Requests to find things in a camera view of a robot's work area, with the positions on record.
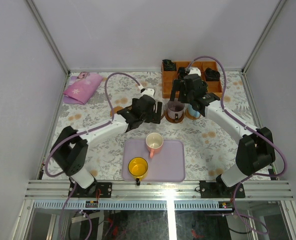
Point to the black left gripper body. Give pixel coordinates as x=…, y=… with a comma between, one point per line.
x=152, y=111

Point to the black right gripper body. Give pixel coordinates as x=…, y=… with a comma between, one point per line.
x=190, y=98

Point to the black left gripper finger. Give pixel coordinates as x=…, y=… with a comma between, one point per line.
x=150, y=117
x=159, y=111

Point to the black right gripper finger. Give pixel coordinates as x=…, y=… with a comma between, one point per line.
x=175, y=91
x=182, y=92

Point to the dark wooden grooved coaster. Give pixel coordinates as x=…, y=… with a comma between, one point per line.
x=174, y=120

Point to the grey purple ceramic mug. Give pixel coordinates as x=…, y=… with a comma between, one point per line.
x=175, y=108

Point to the light bamboo coaster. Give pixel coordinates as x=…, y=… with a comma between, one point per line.
x=188, y=115
x=115, y=110

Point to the light blue ceramic mug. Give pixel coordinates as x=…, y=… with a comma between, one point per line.
x=193, y=112

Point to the yellow ceramic mug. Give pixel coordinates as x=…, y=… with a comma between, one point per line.
x=138, y=168

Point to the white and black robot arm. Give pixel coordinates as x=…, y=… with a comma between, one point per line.
x=70, y=148
x=254, y=150

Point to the orange wooden compartment tray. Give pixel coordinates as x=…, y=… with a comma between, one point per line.
x=214, y=86

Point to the dark floral rolled cloth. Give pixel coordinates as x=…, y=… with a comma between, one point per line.
x=211, y=75
x=182, y=72
x=169, y=66

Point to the pink ceramic mug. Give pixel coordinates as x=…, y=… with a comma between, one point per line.
x=154, y=143

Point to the lavender plastic serving tray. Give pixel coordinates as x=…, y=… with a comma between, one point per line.
x=168, y=166

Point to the white floral tablecloth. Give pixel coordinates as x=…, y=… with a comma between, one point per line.
x=209, y=150

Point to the pink folded cloth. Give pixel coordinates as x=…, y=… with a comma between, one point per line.
x=83, y=87

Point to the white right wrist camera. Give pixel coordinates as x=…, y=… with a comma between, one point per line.
x=194, y=70

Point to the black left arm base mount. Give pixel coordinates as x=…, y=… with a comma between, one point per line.
x=98, y=190

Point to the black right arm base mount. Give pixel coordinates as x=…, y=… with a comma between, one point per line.
x=218, y=190

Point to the aluminium front frame rail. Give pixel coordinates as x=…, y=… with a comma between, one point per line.
x=254, y=190

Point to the blue slotted cable duct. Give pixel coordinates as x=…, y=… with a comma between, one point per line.
x=130, y=205

